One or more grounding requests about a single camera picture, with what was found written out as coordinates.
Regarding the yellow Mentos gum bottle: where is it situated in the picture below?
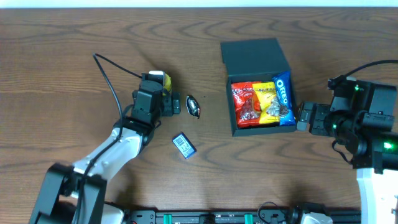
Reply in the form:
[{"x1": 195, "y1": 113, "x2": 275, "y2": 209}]
[{"x1": 162, "y1": 73, "x2": 172, "y2": 96}]

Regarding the blue Oreo cookie pack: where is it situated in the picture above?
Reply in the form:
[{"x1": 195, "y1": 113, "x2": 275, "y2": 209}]
[{"x1": 272, "y1": 71, "x2": 296, "y2": 126}]

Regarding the yellow Hacks candy bag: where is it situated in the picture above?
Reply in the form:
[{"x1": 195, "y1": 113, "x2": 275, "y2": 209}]
[{"x1": 252, "y1": 82, "x2": 280, "y2": 124}]

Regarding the red candy bag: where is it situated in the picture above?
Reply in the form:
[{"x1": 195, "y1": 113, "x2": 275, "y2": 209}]
[{"x1": 231, "y1": 82, "x2": 261, "y2": 129}]

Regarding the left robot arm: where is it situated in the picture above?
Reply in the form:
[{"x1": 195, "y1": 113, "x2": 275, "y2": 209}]
[{"x1": 29, "y1": 71, "x2": 180, "y2": 223}]

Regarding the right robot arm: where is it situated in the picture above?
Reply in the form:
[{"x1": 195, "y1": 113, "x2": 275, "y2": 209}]
[{"x1": 297, "y1": 77, "x2": 397, "y2": 223}]

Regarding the black crumpled candy wrapper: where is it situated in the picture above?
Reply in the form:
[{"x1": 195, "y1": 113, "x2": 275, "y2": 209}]
[{"x1": 186, "y1": 95, "x2": 200, "y2": 119}]

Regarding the blue small carton box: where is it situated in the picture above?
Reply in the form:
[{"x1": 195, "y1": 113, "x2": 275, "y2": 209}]
[{"x1": 172, "y1": 133, "x2": 197, "y2": 159}]

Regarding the black open box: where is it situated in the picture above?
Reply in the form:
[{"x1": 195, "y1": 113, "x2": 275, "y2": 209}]
[{"x1": 220, "y1": 38, "x2": 296, "y2": 137}]

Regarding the right black cable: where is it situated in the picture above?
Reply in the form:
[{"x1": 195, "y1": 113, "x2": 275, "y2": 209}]
[{"x1": 341, "y1": 59, "x2": 398, "y2": 78}]

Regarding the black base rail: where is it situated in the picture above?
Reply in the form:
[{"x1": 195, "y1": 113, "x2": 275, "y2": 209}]
[{"x1": 123, "y1": 202, "x2": 361, "y2": 224}]

